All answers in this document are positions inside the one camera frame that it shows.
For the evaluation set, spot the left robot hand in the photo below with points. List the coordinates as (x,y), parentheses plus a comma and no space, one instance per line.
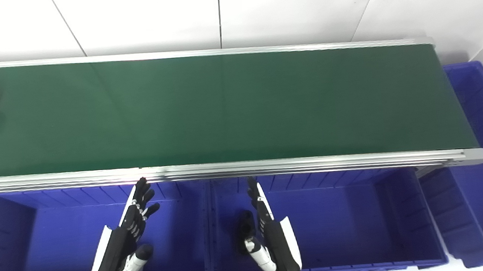
(117,253)

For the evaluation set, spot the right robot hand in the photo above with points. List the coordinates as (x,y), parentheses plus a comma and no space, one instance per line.
(279,247)

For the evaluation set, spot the green conveyor belt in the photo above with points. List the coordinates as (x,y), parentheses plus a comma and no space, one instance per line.
(271,168)
(239,109)

